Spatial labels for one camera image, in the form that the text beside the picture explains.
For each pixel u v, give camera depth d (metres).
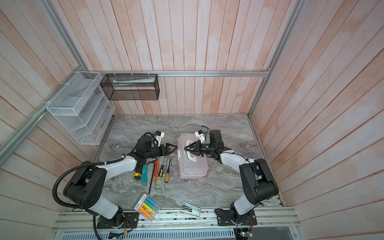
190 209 0.75
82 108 0.73
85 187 0.45
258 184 0.46
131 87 1.06
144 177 0.88
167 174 0.88
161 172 0.88
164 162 0.95
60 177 0.42
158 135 0.82
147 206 0.77
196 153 0.78
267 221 0.73
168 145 0.79
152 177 0.88
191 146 0.82
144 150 0.70
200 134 0.83
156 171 0.90
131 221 0.73
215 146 0.72
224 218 0.73
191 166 0.80
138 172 0.88
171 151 0.80
